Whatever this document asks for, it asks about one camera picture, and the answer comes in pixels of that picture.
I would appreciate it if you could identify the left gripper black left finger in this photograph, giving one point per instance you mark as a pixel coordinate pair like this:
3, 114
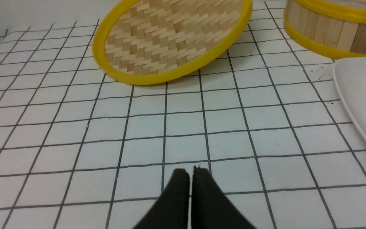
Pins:
170, 211

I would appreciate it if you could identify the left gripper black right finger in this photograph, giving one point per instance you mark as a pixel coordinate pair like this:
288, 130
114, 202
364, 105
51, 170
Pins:
210, 208

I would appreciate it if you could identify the white plate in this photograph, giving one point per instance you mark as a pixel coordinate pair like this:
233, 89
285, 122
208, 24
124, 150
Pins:
349, 75

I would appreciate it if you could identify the white grid tablecloth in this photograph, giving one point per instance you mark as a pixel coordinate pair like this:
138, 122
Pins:
80, 150

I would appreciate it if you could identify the woven bamboo steamer lid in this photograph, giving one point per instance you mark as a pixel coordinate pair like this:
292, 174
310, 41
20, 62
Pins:
145, 42

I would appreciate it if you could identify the bamboo steamer basket yellow rim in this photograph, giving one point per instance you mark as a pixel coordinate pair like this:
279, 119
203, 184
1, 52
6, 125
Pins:
335, 29

